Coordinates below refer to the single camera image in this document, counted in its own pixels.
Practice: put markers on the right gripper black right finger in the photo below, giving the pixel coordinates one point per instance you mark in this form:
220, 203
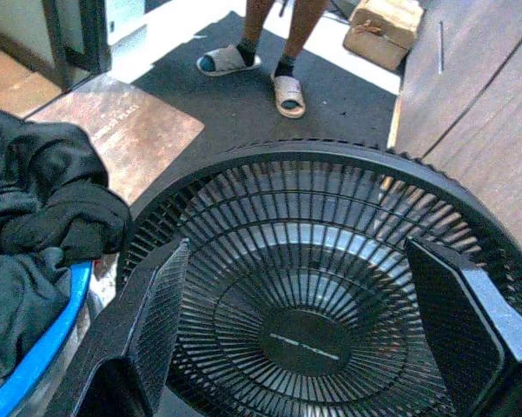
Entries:
464, 330

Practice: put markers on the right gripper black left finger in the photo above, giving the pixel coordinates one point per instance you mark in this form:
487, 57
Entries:
156, 304

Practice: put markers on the black garment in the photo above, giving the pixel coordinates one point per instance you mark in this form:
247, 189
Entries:
48, 182

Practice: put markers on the blue rimmed laundry basket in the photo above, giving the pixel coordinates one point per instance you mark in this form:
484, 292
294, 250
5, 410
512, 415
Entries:
56, 334

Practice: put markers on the dark grey garment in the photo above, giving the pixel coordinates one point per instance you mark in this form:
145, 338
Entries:
21, 304

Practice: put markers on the black round floor fan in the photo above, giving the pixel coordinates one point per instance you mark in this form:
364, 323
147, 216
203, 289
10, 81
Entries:
304, 343

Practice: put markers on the brown rectangular floor mat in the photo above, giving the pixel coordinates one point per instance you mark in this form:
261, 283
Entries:
126, 126

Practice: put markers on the black floor mat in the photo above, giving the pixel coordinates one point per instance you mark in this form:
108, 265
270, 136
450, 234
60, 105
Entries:
243, 121

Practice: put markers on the brown wooden cabinet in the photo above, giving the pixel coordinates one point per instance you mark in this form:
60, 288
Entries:
482, 108

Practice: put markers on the beige slide slipper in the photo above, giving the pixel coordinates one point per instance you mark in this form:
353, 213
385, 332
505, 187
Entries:
226, 61
288, 93

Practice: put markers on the black ankle sock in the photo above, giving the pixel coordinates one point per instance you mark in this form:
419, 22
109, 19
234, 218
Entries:
246, 50
285, 66

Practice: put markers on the white appliance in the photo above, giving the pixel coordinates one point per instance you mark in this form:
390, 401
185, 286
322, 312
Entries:
123, 17

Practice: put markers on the person's right leg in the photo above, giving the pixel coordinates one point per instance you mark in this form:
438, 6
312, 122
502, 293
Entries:
255, 21

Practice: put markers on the person's leg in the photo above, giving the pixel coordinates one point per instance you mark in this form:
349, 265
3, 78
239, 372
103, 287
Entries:
304, 26
255, 21

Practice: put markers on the brown cardboard box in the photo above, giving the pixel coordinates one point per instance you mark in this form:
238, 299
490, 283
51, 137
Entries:
382, 35

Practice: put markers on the person's left leg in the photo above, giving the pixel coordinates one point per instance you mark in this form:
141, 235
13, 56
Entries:
304, 26

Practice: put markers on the dark door frame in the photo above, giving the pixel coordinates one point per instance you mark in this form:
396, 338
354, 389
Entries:
61, 43

